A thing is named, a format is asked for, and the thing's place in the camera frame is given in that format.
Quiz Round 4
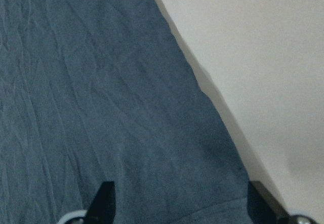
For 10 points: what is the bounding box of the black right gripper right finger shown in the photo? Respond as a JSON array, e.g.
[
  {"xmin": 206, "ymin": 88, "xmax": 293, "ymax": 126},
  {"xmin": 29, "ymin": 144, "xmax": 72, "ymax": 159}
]
[{"xmin": 247, "ymin": 181, "xmax": 290, "ymax": 224}]

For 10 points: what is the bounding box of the black graphic t-shirt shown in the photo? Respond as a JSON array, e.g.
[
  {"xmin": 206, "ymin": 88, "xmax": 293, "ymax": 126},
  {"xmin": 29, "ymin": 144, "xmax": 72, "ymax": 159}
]
[{"xmin": 1, "ymin": 0, "xmax": 251, "ymax": 223}]

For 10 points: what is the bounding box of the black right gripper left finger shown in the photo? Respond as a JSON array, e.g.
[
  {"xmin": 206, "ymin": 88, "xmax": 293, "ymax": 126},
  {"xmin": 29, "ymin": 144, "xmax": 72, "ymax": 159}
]
[{"xmin": 85, "ymin": 181, "xmax": 116, "ymax": 224}]

